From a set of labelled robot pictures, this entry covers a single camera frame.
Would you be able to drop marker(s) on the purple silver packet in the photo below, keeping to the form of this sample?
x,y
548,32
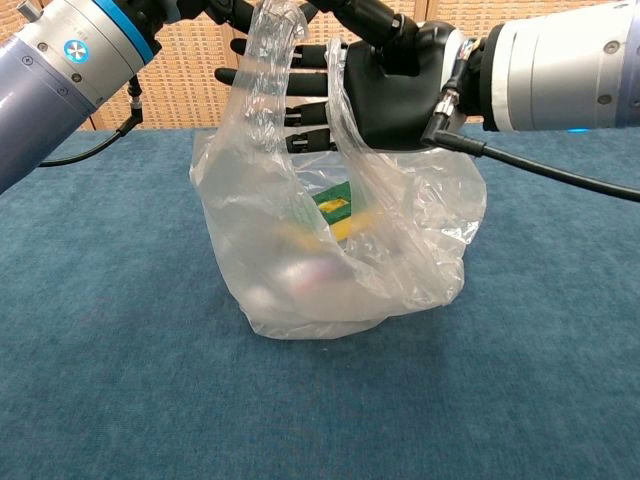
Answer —
x,y
315,275

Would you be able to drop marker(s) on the blue carpet table mat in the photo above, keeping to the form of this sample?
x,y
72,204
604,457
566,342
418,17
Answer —
x,y
125,390

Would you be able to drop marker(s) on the green yellow box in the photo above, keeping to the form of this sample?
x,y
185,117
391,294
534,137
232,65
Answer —
x,y
340,210

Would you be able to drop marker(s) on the clear plastic carrier bag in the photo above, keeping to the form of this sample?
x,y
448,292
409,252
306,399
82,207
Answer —
x,y
260,240

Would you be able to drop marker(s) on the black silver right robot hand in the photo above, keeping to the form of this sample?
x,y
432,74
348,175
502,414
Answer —
x,y
395,105

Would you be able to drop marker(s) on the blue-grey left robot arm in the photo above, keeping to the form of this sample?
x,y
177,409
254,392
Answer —
x,y
55,85

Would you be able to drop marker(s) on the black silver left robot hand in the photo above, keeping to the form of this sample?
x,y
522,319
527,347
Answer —
x,y
200,12

